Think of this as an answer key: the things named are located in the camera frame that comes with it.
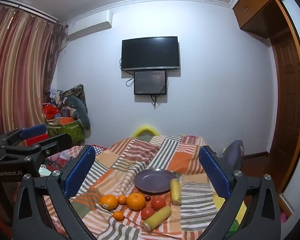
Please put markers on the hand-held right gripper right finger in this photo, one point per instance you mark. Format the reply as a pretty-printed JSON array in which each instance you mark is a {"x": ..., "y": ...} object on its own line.
[{"x": 213, "y": 172}]

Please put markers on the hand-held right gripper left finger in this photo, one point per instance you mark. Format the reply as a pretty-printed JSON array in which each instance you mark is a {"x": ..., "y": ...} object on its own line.
[{"x": 77, "y": 172}]

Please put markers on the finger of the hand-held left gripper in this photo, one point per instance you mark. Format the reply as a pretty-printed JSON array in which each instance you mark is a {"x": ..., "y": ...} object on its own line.
[
  {"x": 35, "y": 131},
  {"x": 61, "y": 142}
]

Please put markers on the yellow-green corn cob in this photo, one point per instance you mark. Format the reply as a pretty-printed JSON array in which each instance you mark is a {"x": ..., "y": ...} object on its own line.
[
  {"x": 157, "y": 218},
  {"x": 175, "y": 192}
]

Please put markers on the orange with sticker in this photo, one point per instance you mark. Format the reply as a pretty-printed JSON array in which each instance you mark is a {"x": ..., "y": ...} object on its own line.
[{"x": 109, "y": 202}]

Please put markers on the small tangerine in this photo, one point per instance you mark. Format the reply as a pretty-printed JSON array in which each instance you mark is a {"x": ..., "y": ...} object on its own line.
[
  {"x": 122, "y": 199},
  {"x": 118, "y": 215}
]

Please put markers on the dark purple plate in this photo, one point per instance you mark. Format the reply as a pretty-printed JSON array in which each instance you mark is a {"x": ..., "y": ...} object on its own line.
[{"x": 152, "y": 181}]

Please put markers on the red tomato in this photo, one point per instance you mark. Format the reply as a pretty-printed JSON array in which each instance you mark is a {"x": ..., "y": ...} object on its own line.
[
  {"x": 158, "y": 204},
  {"x": 147, "y": 213}
]

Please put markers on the large orange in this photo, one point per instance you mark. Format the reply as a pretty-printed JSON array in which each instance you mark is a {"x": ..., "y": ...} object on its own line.
[{"x": 136, "y": 201}]

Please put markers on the red box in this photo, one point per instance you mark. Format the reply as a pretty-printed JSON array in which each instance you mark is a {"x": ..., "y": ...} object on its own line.
[{"x": 36, "y": 139}]

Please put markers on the orange box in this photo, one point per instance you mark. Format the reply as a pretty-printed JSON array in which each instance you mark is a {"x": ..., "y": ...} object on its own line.
[{"x": 64, "y": 120}]

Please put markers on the red plastic bag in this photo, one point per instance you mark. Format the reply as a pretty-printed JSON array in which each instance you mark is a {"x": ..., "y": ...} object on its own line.
[{"x": 50, "y": 111}]

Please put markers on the grey-blue chair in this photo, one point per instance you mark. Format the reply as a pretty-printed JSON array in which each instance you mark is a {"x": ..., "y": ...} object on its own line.
[{"x": 233, "y": 152}]

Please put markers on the dark patterned pillow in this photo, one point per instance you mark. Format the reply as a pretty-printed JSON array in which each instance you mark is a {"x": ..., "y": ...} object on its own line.
[{"x": 76, "y": 91}]

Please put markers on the striped red curtain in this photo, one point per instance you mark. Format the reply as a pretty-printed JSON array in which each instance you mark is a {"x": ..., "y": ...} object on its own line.
[{"x": 20, "y": 67}]

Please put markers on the striped patchwork blanket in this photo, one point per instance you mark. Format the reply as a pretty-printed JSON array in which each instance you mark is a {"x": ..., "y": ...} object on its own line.
[{"x": 145, "y": 155}]

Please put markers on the small dark red fruit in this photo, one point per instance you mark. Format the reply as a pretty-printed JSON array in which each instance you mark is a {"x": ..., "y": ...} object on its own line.
[{"x": 147, "y": 198}]

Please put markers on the yellow chair back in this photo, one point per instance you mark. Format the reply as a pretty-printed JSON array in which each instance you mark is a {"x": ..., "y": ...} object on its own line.
[{"x": 145, "y": 129}]

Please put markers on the pink slipper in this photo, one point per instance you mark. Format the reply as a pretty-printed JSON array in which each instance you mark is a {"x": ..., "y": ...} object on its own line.
[{"x": 283, "y": 218}]

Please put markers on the brown wooden door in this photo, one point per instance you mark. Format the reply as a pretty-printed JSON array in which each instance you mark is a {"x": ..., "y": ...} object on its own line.
[{"x": 288, "y": 105}]

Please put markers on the white air conditioner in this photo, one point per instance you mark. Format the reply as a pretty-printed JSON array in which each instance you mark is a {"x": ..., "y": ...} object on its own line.
[{"x": 90, "y": 26}]

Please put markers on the wooden overhead cabinet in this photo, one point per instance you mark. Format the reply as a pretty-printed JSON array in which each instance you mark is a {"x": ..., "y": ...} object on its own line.
[{"x": 260, "y": 7}]

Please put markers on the small black wall monitor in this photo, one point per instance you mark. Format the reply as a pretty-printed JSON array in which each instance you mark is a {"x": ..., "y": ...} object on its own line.
[{"x": 150, "y": 82}]

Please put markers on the black wall television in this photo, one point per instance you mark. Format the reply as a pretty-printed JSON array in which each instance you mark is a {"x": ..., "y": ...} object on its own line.
[{"x": 150, "y": 53}]

